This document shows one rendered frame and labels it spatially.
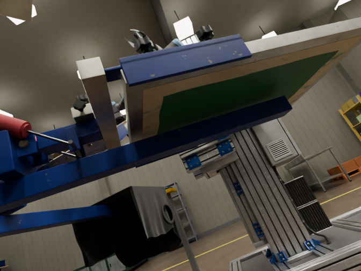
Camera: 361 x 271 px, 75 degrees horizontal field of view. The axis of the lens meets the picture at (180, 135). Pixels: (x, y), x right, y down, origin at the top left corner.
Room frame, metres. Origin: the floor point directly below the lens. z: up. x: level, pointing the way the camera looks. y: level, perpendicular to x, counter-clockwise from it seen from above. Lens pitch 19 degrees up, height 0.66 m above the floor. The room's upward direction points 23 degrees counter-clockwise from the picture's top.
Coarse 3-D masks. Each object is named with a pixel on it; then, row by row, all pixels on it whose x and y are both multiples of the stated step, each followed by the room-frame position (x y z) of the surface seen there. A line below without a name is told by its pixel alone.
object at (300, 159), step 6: (324, 150) 6.33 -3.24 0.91; (330, 150) 6.35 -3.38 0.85; (300, 156) 6.49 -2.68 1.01; (312, 156) 6.58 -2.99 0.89; (294, 162) 7.18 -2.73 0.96; (300, 162) 7.13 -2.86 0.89; (306, 162) 6.43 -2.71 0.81; (288, 168) 8.01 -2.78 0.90; (312, 168) 6.39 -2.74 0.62; (342, 168) 6.35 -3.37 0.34; (336, 174) 6.78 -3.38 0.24; (318, 180) 6.40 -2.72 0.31; (324, 180) 6.51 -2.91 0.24
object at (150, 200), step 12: (132, 192) 1.31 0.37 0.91; (144, 192) 1.43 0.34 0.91; (156, 192) 1.60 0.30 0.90; (144, 204) 1.39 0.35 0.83; (156, 204) 1.55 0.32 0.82; (168, 204) 1.73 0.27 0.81; (144, 216) 1.36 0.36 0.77; (156, 216) 1.50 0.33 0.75; (168, 216) 1.67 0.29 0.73; (144, 228) 1.31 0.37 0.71; (156, 228) 1.47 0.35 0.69; (168, 228) 1.60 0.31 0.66
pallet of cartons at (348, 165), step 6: (360, 156) 7.53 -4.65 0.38; (348, 162) 7.51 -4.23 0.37; (354, 162) 7.51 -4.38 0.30; (360, 162) 7.53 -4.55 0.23; (330, 168) 8.11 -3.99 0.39; (336, 168) 7.66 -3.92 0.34; (348, 168) 7.51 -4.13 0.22; (354, 168) 7.51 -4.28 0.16; (360, 168) 7.52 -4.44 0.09; (330, 174) 8.12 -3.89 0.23; (342, 174) 7.56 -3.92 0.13; (348, 174) 8.14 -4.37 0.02; (354, 174) 7.51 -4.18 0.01; (336, 180) 8.12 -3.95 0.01
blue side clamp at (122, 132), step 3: (120, 126) 1.24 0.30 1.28; (123, 126) 1.28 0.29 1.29; (120, 129) 1.23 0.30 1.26; (123, 129) 1.27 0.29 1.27; (126, 129) 1.31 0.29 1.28; (120, 132) 1.22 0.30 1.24; (123, 132) 1.25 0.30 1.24; (126, 132) 1.29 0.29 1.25; (120, 135) 1.21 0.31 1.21; (123, 135) 1.24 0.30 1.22; (120, 138) 1.20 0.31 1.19
